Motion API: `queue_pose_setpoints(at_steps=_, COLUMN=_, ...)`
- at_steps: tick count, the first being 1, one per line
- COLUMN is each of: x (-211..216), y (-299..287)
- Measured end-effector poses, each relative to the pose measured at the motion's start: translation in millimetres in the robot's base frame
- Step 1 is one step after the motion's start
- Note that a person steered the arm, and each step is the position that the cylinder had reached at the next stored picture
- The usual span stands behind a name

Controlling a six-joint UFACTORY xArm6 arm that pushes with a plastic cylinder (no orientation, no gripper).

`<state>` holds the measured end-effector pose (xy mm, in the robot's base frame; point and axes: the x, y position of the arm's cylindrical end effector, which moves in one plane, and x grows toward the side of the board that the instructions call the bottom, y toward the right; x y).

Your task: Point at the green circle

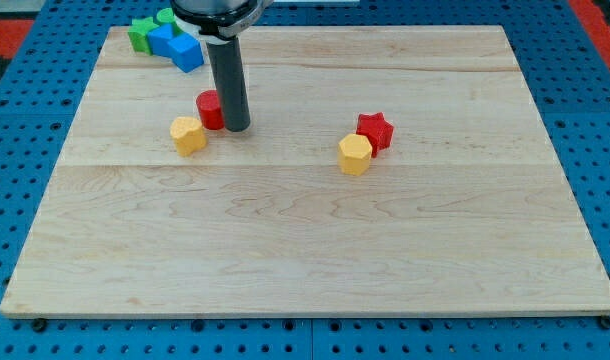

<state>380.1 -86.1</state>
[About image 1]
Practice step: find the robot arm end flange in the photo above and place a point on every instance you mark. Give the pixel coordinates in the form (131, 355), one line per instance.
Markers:
(219, 19)

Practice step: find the yellow hexagon block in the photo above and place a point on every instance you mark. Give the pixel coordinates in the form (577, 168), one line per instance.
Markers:
(354, 154)

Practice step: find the red star block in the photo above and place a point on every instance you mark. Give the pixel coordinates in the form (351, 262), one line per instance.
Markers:
(377, 129)

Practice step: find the red cylinder block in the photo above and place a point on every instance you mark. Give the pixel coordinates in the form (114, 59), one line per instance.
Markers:
(209, 109)

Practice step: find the yellow heart block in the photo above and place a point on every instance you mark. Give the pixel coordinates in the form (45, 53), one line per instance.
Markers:
(188, 135)

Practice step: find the grey cylindrical pointer rod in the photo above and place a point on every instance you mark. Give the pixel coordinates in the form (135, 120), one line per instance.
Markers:
(228, 73)

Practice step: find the wooden board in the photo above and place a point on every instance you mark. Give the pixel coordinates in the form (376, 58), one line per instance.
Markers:
(467, 214)

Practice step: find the blue cube block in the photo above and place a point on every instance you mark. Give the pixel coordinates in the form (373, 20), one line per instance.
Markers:
(185, 52)

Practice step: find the green cylinder block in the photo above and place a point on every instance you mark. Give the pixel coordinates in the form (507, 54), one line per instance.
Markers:
(166, 16)

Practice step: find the green star block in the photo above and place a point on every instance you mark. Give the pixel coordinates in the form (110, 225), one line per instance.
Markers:
(138, 34)

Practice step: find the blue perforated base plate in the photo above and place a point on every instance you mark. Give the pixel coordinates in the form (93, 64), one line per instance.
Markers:
(42, 85)

